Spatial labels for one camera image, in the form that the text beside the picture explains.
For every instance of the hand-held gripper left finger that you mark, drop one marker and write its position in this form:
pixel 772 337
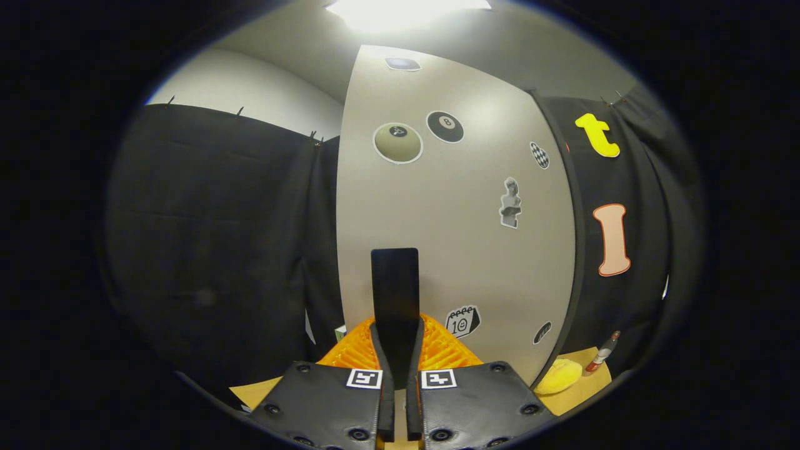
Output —
pixel 325 400

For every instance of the large ceiling light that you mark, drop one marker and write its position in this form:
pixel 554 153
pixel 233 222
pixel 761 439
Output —
pixel 406 12

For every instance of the yellow plush cushion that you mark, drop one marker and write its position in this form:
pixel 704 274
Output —
pixel 559 376

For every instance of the black backdrop cloth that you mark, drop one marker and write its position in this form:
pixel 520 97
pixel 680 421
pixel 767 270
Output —
pixel 212 237

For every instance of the beige shoe cabinet door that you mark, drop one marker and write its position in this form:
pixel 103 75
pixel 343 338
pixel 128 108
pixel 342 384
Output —
pixel 456 237

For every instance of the red label water bottle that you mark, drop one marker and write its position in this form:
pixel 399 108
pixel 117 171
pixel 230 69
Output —
pixel 601 355

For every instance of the green spine book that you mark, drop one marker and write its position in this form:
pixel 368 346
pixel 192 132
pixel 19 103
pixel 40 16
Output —
pixel 340 332

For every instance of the dark grey shoe cabinet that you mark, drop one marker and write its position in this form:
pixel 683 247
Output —
pixel 578 250

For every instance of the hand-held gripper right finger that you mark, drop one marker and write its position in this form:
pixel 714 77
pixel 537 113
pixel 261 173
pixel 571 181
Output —
pixel 475 400

